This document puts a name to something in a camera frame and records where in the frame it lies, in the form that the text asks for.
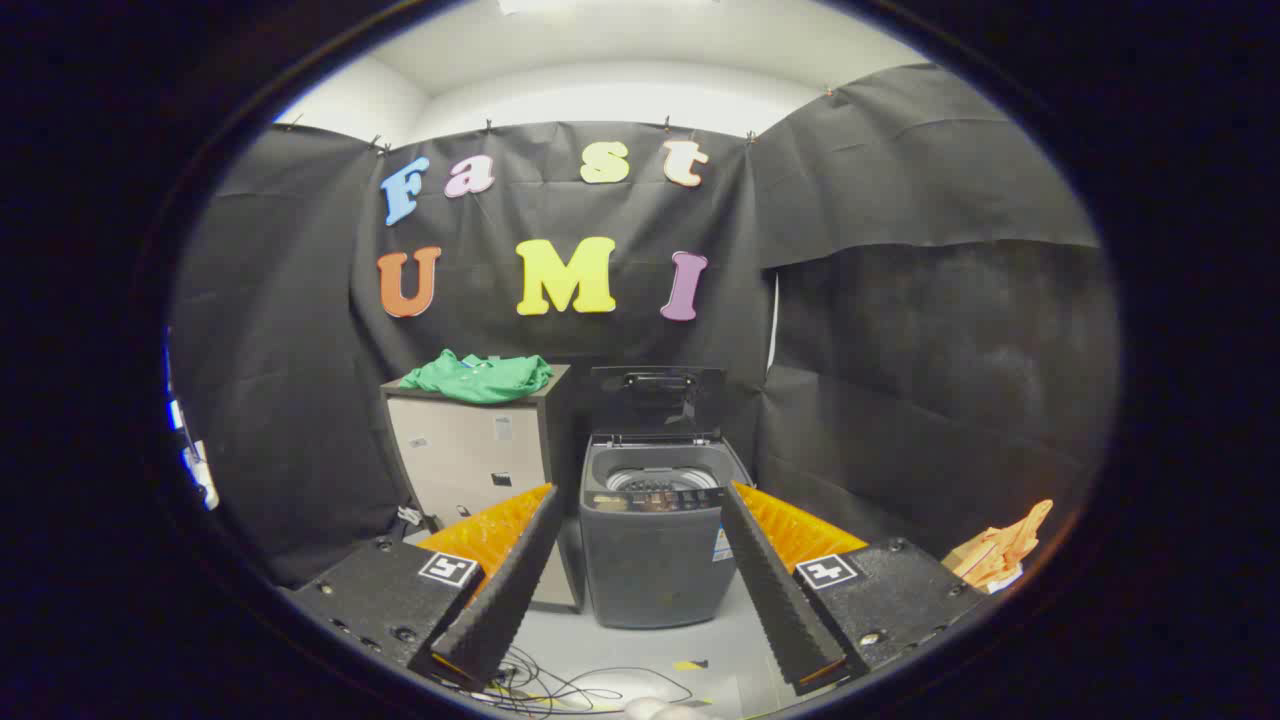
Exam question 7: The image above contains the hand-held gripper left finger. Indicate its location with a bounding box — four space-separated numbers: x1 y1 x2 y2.
283 483 563 692

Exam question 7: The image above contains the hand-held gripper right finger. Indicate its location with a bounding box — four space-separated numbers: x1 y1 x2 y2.
720 481 987 698

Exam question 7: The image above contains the grey washing machine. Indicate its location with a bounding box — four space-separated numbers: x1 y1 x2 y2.
580 432 753 630

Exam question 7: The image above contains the green polo shirt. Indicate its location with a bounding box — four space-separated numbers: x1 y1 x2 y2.
400 349 554 405

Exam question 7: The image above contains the dark washing machine lid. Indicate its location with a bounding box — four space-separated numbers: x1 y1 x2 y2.
590 365 727 442

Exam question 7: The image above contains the grey cabinet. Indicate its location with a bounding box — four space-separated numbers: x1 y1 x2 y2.
380 364 586 612

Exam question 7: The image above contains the white and blue equipment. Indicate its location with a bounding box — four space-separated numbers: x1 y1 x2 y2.
165 330 222 512

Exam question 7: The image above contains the tangle of floor cables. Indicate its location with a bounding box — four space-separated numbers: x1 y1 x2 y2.
440 645 697 717

